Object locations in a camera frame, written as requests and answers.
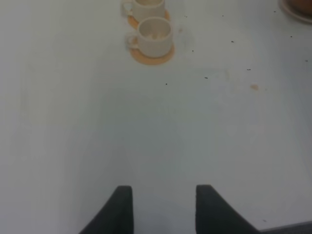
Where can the white teacup near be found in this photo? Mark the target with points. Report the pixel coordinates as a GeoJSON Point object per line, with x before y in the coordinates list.
{"type": "Point", "coordinates": [153, 37]}

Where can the white teacup far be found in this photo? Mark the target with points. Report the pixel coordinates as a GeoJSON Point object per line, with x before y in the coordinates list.
{"type": "Point", "coordinates": [142, 9]}

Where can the beige round teapot saucer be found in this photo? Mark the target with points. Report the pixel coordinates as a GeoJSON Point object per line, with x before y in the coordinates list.
{"type": "Point", "coordinates": [290, 11]}

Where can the orange coaster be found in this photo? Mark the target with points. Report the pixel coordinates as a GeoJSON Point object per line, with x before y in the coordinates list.
{"type": "Point", "coordinates": [140, 58]}
{"type": "Point", "coordinates": [134, 23]}

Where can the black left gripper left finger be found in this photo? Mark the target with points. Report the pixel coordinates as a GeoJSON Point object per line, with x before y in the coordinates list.
{"type": "Point", "coordinates": [116, 216]}

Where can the orange coaster far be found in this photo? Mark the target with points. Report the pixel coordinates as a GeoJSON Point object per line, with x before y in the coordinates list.
{"type": "Point", "coordinates": [134, 23]}

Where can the brown clay teapot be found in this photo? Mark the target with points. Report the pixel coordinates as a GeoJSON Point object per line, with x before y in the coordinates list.
{"type": "Point", "coordinates": [303, 6]}

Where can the orange coaster near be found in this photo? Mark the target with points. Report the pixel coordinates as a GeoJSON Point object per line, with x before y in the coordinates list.
{"type": "Point", "coordinates": [140, 58]}

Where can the white teacup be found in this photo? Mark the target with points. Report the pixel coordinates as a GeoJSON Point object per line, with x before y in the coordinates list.
{"type": "Point", "coordinates": [142, 9]}
{"type": "Point", "coordinates": [153, 37]}

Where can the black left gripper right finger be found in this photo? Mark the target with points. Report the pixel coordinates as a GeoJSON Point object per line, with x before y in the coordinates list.
{"type": "Point", "coordinates": [213, 215]}

